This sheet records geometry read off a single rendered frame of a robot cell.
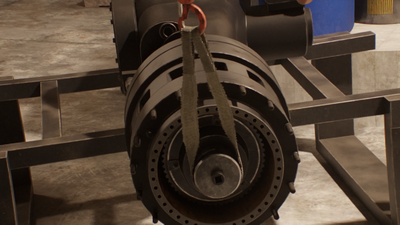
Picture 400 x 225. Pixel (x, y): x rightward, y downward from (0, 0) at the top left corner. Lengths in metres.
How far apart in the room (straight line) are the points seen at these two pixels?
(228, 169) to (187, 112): 0.21
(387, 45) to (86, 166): 1.78
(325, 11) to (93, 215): 1.84
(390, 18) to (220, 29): 2.31
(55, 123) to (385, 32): 2.33
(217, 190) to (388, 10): 3.24
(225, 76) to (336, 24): 2.83
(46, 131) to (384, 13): 2.55
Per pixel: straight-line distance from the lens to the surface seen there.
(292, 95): 5.57
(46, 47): 7.95
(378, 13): 5.88
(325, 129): 5.11
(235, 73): 2.90
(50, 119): 4.15
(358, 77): 5.43
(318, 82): 4.28
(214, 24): 3.71
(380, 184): 4.57
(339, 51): 4.92
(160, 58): 3.12
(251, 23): 4.18
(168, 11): 3.93
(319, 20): 5.57
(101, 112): 6.17
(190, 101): 2.69
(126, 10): 4.14
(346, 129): 5.14
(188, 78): 2.67
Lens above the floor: 1.92
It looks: 19 degrees down
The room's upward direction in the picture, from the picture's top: 6 degrees counter-clockwise
